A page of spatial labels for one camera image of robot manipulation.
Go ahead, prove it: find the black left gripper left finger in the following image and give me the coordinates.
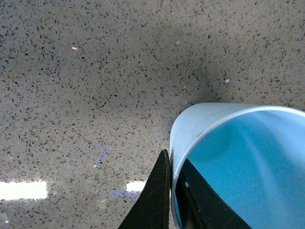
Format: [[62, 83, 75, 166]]
[[119, 149, 172, 229]]

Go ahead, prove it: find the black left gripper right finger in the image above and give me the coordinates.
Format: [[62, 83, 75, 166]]
[[178, 159, 250, 229]]

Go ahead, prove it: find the blue cup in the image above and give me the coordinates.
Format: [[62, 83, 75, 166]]
[[169, 103, 305, 229]]

